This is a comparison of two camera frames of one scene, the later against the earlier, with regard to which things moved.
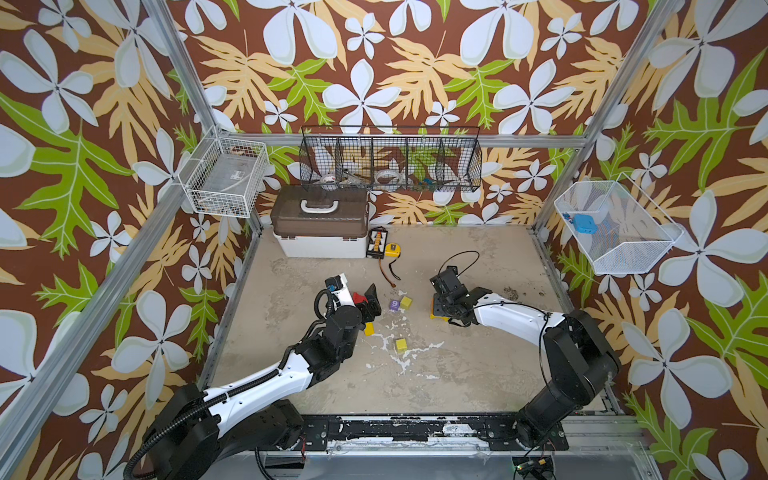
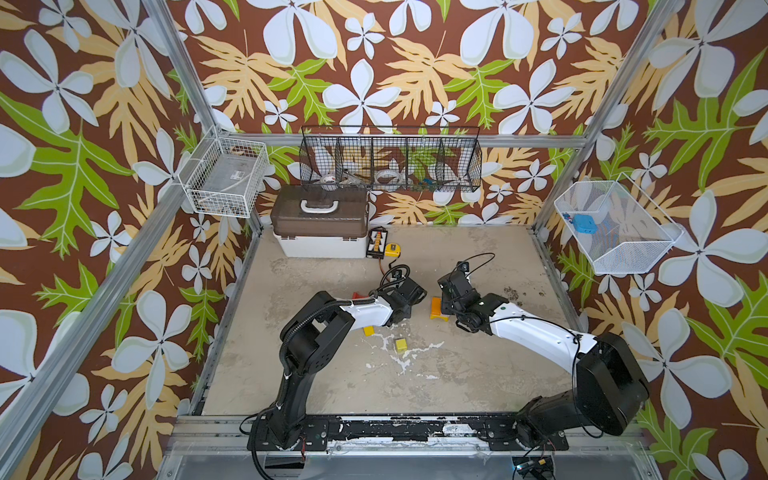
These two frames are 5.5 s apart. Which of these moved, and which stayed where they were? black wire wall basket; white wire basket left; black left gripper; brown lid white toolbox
Moved: black left gripper
Stayed: black wire wall basket; white wire basket left; brown lid white toolbox
